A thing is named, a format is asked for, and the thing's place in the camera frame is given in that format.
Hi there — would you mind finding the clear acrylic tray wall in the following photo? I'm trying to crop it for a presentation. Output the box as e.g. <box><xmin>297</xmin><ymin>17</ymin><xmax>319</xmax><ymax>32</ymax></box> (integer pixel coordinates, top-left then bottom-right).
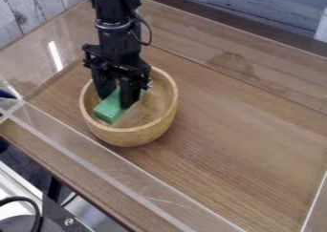
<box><xmin>0</xmin><ymin>78</ymin><xmax>246</xmax><ymax>232</ymax></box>

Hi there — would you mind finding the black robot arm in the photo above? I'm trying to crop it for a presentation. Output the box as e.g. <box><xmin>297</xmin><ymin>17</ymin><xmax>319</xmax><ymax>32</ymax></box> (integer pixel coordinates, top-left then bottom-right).
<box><xmin>82</xmin><ymin>0</ymin><xmax>153</xmax><ymax>110</ymax></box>

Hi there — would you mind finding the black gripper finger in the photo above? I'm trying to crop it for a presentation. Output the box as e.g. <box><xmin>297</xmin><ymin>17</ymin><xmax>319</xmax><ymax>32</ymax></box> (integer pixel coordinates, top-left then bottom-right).
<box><xmin>92</xmin><ymin>67</ymin><xmax>118</xmax><ymax>99</ymax></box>
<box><xmin>121</xmin><ymin>77</ymin><xmax>143</xmax><ymax>110</ymax></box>

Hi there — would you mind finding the black table leg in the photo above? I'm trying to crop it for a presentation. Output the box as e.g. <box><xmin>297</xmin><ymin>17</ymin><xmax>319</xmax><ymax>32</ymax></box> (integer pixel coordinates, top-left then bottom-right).
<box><xmin>47</xmin><ymin>178</ymin><xmax>63</xmax><ymax>202</ymax></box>

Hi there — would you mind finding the green rectangular block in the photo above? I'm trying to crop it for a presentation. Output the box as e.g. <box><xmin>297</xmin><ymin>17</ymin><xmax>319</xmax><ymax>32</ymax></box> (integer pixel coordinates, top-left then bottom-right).
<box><xmin>94</xmin><ymin>89</ymin><xmax>140</xmax><ymax>124</ymax></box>

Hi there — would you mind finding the black cable bottom left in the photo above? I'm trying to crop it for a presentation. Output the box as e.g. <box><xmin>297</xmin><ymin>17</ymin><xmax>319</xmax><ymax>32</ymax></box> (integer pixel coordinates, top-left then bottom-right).
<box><xmin>0</xmin><ymin>195</ymin><xmax>43</xmax><ymax>232</ymax></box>

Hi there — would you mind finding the wooden brown bowl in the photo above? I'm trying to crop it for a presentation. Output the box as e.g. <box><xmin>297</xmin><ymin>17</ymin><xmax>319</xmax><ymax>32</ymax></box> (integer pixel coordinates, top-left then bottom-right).
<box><xmin>80</xmin><ymin>67</ymin><xmax>179</xmax><ymax>147</ymax></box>

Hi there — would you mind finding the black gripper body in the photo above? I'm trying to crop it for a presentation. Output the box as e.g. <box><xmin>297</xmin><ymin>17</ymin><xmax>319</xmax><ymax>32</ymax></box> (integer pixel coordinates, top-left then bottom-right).
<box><xmin>82</xmin><ymin>27</ymin><xmax>152</xmax><ymax>90</ymax></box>

